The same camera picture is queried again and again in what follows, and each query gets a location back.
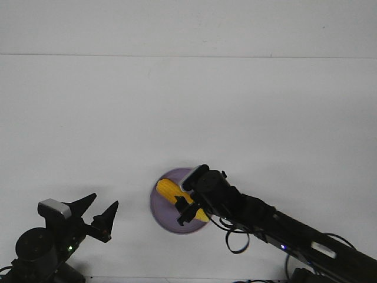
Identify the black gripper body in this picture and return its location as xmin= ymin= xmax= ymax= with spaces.
xmin=190 ymin=190 xmax=209 ymax=217
xmin=58 ymin=217 xmax=100 ymax=245

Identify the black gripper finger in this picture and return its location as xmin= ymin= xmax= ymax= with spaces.
xmin=176 ymin=203 xmax=200 ymax=226
xmin=62 ymin=193 xmax=97 ymax=220
xmin=174 ymin=196 xmax=190 ymax=212
xmin=90 ymin=201 xmax=119 ymax=243

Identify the purple round plate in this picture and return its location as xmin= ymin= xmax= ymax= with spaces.
xmin=150 ymin=167 xmax=208 ymax=235

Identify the yellow corn cob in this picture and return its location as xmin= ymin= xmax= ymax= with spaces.
xmin=156 ymin=178 xmax=210 ymax=223

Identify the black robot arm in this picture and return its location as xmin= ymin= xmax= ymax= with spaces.
xmin=1 ymin=193 xmax=119 ymax=282
xmin=175 ymin=164 xmax=376 ymax=283

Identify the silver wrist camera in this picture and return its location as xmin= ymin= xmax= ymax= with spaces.
xmin=37 ymin=198 xmax=72 ymax=219
xmin=179 ymin=164 xmax=210 ymax=192

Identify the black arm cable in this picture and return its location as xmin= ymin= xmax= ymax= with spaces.
xmin=206 ymin=212 xmax=377 ymax=278

